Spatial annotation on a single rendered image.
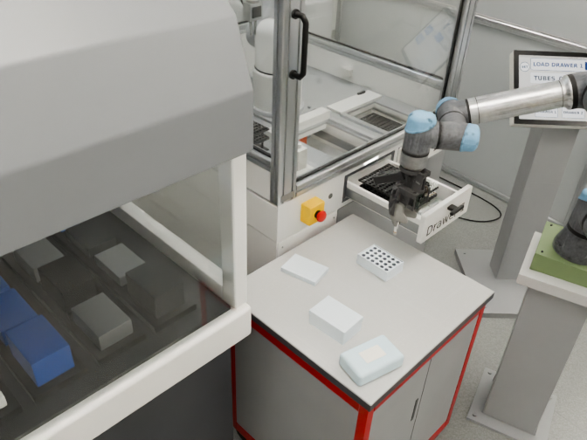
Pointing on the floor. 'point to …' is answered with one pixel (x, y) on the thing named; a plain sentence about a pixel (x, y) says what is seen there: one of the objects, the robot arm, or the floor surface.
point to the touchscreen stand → (521, 220)
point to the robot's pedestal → (532, 356)
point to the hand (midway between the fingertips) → (396, 220)
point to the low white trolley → (417, 261)
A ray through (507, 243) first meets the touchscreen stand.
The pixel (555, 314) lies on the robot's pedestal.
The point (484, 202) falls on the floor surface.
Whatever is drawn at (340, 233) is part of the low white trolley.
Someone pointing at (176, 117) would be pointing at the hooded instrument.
